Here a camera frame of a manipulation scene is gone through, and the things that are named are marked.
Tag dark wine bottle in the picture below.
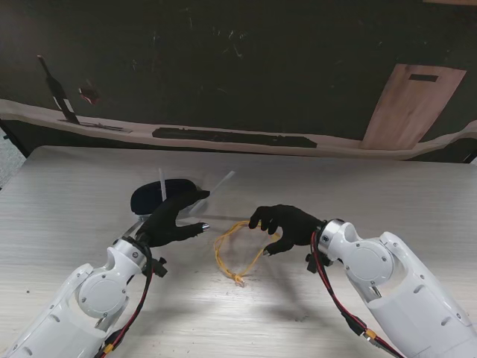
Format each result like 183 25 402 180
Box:
36 54 81 125

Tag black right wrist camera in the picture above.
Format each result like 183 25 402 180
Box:
306 253 329 275

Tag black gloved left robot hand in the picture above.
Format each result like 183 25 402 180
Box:
134 189 211 248

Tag wooden cutting board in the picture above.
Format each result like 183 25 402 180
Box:
360 63 467 151

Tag yellow Ethernet cable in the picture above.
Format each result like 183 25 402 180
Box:
212 219 284 288

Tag beige backdrop ledge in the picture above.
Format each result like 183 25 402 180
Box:
0 98 477 162

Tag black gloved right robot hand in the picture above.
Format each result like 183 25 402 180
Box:
248 204 324 257

